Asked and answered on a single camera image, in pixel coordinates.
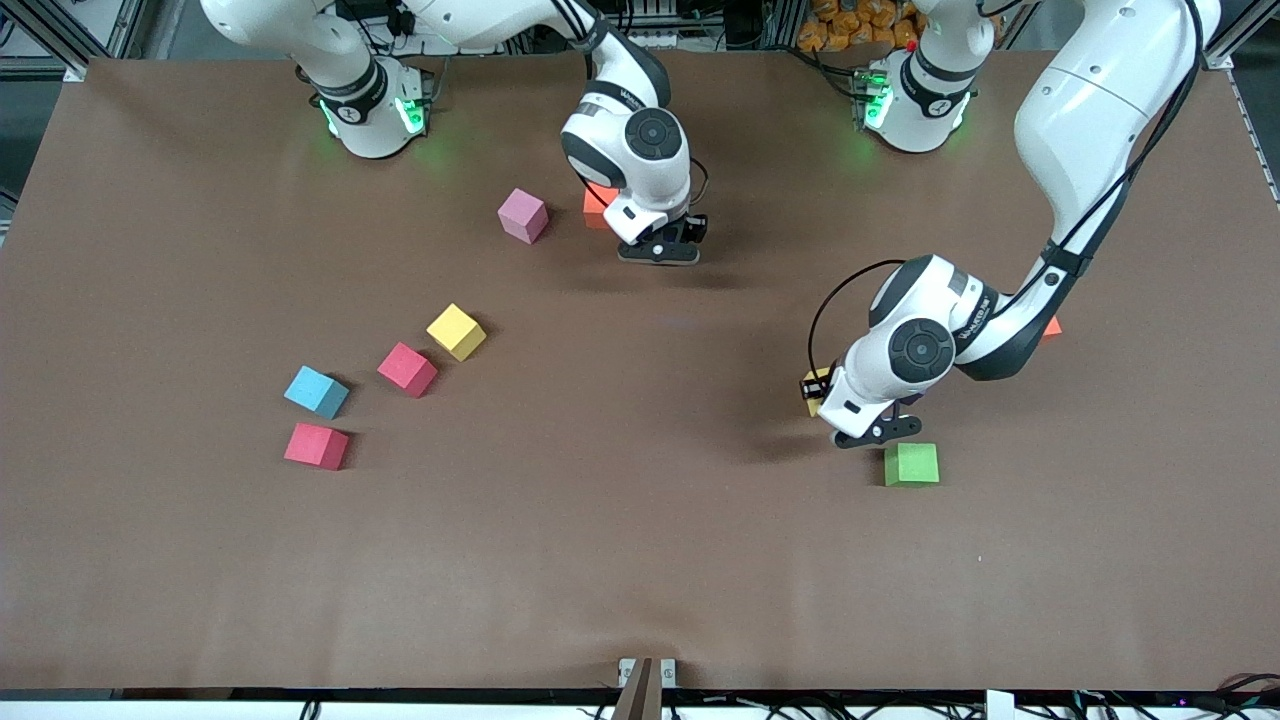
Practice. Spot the yellow foam cube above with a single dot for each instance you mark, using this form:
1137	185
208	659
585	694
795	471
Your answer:
456	331
812	408

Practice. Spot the orange foam cube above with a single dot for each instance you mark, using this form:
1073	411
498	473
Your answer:
1052	327
595	205

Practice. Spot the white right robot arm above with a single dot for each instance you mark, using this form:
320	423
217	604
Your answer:
655	180

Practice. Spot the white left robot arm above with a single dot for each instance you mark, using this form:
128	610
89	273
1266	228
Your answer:
1090	110

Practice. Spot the green foam cube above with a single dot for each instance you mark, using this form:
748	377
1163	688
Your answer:
911	464

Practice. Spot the pink foam cube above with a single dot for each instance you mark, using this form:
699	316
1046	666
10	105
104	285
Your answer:
523	215

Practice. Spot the grey electronics box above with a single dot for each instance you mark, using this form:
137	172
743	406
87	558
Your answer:
650	30

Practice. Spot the orange packets pile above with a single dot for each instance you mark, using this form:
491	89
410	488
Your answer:
850	25

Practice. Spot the red foam cube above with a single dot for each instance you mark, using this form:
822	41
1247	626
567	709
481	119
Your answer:
407	369
316	446

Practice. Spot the white power strip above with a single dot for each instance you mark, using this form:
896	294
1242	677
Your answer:
400	20

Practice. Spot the cyan foam cube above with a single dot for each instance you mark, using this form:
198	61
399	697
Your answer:
316	391

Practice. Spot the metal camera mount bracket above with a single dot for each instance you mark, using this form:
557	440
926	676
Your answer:
646	685

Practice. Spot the aluminium frame profile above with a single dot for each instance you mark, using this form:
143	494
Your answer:
1235	45
73	70

